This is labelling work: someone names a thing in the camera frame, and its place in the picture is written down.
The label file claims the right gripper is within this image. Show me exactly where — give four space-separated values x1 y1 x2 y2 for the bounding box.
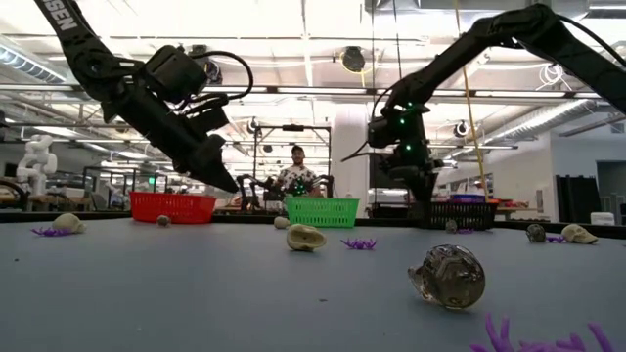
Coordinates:
390 146 439 204

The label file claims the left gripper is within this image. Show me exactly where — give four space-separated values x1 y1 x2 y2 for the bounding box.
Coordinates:
156 114 241 195

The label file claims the black plastic basket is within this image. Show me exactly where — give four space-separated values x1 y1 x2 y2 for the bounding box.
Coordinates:
420 201 498 231

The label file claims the black monitor screen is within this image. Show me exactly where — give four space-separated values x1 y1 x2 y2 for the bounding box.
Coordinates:
369 152 392 191

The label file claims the red plastic basket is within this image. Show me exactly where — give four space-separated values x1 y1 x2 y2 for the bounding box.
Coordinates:
129 191 218 226

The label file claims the person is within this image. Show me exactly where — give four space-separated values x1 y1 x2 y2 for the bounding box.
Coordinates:
276 144 319 198

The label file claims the green plastic basket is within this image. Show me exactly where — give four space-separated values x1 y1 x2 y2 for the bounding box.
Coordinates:
285 196 361 229

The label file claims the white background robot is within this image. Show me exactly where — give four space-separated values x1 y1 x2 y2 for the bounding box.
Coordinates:
13 134 59 197

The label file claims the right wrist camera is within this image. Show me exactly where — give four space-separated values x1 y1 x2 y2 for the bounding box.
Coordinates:
377 163 403 183

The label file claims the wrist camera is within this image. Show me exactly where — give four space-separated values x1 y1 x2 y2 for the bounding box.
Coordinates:
187 95 232 139
377 163 403 183

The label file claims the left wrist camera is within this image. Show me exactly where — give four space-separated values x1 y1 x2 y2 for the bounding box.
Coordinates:
187 95 232 139

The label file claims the yellow hanging cable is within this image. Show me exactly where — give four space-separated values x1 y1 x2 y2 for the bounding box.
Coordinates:
450 0 490 202

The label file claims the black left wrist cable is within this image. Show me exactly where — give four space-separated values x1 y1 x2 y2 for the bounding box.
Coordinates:
188 49 255 111

